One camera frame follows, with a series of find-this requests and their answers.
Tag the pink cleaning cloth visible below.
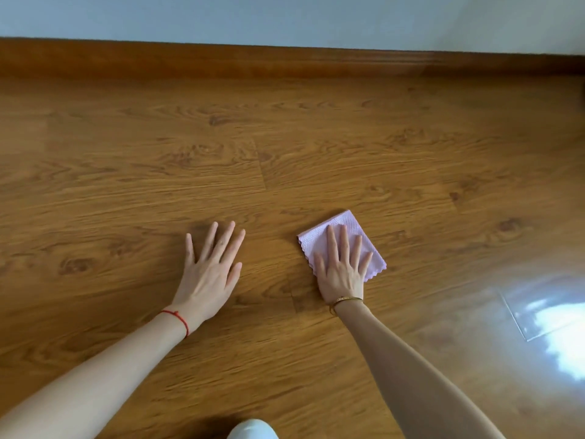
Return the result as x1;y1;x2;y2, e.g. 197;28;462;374
297;209;388;283

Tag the gold bangle bracelet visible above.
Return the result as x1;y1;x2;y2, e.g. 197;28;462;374
328;295;364;316

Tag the person's left forearm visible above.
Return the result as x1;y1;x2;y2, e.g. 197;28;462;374
0;311;198;439

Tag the person's left hand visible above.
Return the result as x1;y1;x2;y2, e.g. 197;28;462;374
165;220;246;329

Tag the person's right forearm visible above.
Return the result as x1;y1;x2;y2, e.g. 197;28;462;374
336;301;506;439

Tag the person's white trouser knee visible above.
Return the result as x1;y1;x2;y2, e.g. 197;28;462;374
227;419;279;439

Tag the brown wooden baseboard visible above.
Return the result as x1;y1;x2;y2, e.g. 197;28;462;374
0;37;585;81

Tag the person's right hand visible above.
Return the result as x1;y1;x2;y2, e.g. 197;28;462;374
313;225;374;306

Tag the red string bracelet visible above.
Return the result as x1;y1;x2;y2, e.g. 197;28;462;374
158;309;190;339

